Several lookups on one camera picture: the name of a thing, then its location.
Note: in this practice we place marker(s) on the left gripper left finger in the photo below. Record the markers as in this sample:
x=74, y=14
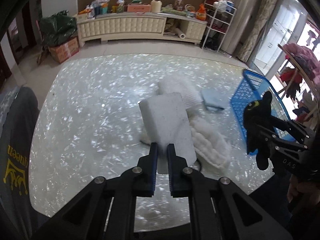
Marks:
x=146, y=180

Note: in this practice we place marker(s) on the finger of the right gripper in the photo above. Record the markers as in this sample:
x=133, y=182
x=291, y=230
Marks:
x=274, y=122

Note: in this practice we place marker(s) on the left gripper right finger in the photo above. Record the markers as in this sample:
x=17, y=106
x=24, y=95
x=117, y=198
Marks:
x=178, y=185

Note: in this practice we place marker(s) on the person's right hand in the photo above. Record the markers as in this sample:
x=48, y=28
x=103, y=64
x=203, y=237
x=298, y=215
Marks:
x=295, y=188

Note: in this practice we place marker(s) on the fluffy white folded towel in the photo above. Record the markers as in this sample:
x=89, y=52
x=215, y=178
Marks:
x=208, y=143

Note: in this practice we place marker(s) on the blue plastic basket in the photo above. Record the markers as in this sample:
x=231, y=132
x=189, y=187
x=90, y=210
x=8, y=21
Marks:
x=251, y=88

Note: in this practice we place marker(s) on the light blue folded cloth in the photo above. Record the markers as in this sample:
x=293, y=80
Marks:
x=213, y=100

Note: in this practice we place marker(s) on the pink clothes on rack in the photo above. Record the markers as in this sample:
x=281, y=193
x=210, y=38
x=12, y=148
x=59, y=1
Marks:
x=305, y=58

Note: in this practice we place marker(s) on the white quilted cloth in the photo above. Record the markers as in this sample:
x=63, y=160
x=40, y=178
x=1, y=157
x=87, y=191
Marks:
x=178, y=84

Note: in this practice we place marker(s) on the white metal shelf rack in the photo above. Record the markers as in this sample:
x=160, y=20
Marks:
x=220, y=16

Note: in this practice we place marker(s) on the white paper roll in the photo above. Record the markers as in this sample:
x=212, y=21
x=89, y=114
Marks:
x=180, y=34

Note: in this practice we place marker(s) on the orange jug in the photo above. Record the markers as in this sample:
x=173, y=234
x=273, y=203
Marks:
x=201, y=13

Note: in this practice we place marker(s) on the patterned curtain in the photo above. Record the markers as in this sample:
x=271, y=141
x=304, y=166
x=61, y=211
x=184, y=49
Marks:
x=265, y=11

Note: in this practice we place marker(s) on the grey shirt with yellow print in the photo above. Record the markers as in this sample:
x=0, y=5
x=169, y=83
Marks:
x=19, y=114

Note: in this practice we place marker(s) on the cream TV cabinet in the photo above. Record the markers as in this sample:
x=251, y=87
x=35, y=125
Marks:
x=140, y=26

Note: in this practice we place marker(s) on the cardboard box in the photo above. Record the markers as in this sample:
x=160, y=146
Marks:
x=65, y=51

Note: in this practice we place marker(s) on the pink box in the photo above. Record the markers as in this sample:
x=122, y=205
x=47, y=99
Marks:
x=140, y=8

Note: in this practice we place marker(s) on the cream canister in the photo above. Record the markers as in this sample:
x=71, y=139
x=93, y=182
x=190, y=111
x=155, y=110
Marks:
x=156, y=6

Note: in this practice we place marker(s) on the dark green plastic bag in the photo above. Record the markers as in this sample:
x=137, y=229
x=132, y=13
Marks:
x=57, y=28

